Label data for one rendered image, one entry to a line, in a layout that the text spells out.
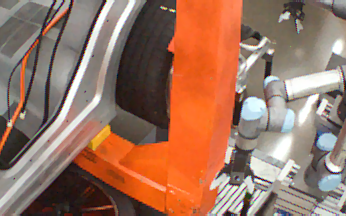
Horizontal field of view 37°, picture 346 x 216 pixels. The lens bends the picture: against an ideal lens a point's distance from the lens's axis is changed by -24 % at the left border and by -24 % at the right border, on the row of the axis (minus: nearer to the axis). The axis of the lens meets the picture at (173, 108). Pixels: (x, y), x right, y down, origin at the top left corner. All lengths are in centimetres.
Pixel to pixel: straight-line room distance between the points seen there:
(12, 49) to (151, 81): 75
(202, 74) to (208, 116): 16
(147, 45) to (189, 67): 57
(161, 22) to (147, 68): 20
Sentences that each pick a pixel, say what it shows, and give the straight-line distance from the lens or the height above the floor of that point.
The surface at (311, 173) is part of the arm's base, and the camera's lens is 237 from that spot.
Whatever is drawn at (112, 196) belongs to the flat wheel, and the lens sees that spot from 271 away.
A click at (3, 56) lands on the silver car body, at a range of 277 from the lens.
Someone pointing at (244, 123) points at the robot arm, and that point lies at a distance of 191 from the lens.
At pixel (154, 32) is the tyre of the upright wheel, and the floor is 109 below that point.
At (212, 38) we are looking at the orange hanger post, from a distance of 192.
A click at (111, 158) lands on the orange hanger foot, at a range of 263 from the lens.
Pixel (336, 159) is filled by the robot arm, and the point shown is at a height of 111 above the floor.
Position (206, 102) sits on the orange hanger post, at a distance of 208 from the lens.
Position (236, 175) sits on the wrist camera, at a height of 115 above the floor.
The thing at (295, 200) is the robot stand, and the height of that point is 69.
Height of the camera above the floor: 259
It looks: 42 degrees down
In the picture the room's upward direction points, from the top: 4 degrees clockwise
